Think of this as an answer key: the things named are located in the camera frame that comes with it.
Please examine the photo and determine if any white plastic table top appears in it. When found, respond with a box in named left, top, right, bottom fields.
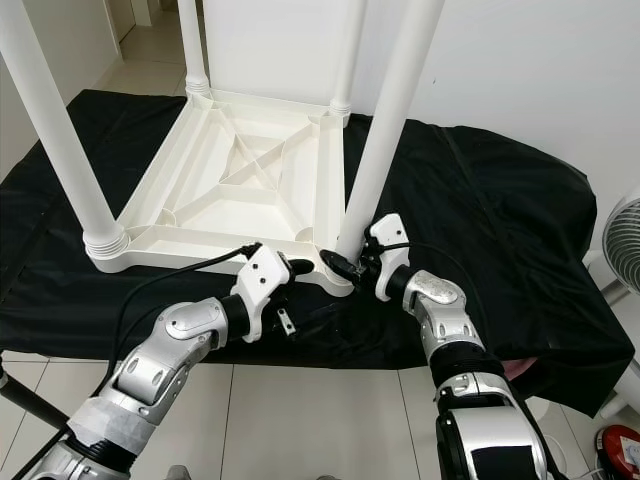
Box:
left=85, top=88, right=356, bottom=298

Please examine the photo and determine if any white plastic table leg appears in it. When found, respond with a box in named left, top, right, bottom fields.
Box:
left=0, top=0, right=131, bottom=259
left=335, top=0, right=446, bottom=256
left=328, top=0, right=366, bottom=113
left=177, top=0, right=211, bottom=96

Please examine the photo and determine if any black tablecloth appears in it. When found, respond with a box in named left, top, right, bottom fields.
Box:
left=0, top=90, right=636, bottom=416

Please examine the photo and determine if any pink rounded object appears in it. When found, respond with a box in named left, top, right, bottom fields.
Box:
left=505, top=358, right=536, bottom=381

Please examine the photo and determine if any white round fan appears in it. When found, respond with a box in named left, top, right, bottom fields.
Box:
left=588, top=195, right=640, bottom=296

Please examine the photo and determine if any red round object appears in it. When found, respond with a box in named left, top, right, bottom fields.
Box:
left=595, top=425, right=640, bottom=471

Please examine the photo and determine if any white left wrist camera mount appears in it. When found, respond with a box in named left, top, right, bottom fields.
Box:
left=232, top=245, right=296, bottom=341

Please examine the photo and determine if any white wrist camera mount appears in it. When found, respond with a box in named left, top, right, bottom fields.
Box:
left=368, top=213, right=411, bottom=301
left=232, top=245, right=296, bottom=341

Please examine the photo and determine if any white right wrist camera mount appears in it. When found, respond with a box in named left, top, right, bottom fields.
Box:
left=368, top=213, right=411, bottom=301

